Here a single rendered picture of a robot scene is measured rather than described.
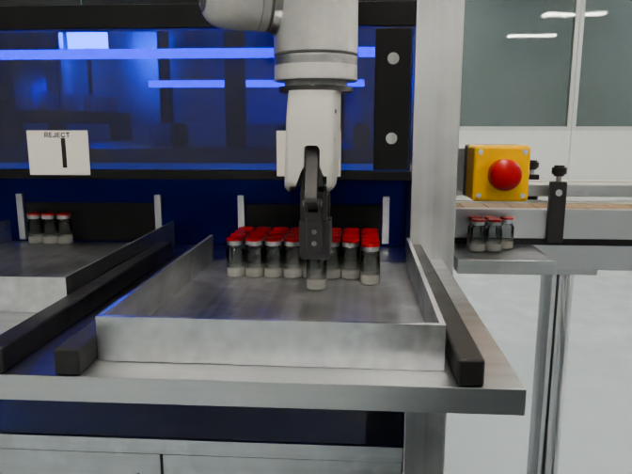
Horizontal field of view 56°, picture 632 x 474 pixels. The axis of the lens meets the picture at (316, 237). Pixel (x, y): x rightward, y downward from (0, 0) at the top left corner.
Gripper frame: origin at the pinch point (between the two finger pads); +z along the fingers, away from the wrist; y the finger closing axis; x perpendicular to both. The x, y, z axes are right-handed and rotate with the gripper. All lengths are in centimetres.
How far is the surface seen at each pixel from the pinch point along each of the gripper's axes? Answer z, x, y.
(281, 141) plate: -9.6, -5.9, -16.5
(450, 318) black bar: 4.0, 12.3, 14.2
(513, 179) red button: -5.1, 23.5, -13.6
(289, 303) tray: 5.8, -2.2, 5.3
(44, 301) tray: 4.8, -25.1, 9.7
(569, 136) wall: -3, 183, -480
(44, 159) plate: -7.2, -38.3, -16.0
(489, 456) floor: 94, 47, -119
